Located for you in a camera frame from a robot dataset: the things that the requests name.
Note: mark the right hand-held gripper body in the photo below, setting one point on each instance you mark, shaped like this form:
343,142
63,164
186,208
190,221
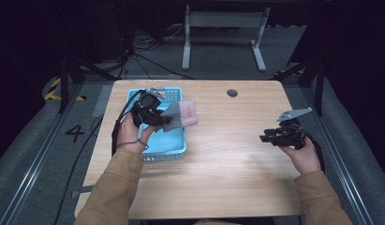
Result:
290,136

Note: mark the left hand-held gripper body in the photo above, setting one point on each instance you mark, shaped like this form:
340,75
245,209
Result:
148,104

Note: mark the grey pink sock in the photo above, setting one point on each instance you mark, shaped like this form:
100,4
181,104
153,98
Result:
180,115

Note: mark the blue plastic basket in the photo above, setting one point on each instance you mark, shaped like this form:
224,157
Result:
168,142

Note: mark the person's right hand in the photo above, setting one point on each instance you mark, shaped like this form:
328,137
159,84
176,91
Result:
305,157

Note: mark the person's left hand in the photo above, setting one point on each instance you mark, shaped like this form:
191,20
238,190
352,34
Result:
129,134

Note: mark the black metal stand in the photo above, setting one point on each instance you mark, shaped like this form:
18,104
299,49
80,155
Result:
64,84
319,90

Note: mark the grey tape piece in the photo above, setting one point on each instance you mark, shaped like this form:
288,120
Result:
82,190

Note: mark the white metal desk frame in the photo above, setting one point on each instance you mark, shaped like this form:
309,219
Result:
226,19

